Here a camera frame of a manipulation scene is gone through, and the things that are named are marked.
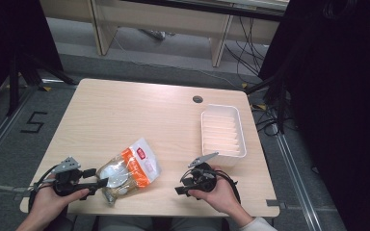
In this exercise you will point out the clear orange snack bag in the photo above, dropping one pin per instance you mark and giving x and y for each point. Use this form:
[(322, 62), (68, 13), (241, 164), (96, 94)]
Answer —
[(131, 168)]

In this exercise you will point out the black curtain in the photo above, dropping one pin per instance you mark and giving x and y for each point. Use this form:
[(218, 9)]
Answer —
[(337, 96), (9, 35)]

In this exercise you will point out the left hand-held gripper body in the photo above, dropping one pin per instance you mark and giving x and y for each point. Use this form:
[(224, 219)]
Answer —
[(65, 184)]

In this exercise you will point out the white plastic basket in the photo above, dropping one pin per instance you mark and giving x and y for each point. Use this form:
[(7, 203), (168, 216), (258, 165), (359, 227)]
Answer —
[(222, 131)]

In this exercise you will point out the person's legs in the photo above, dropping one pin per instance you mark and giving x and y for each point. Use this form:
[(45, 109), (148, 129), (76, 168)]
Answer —
[(160, 224)]

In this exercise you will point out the grey table edge bracket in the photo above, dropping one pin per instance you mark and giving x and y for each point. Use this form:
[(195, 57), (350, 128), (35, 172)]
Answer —
[(274, 203)]

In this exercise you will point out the person's left hand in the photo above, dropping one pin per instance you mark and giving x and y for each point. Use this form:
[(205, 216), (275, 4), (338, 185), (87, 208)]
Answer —
[(49, 202)]

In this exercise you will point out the person's right hand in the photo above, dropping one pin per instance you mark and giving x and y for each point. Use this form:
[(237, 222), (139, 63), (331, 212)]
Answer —
[(220, 195)]

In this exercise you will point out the black metal stand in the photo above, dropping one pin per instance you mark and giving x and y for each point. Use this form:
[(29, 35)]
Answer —
[(25, 73), (274, 93)]

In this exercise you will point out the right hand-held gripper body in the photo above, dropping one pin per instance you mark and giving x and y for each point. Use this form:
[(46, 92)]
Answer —
[(202, 179)]

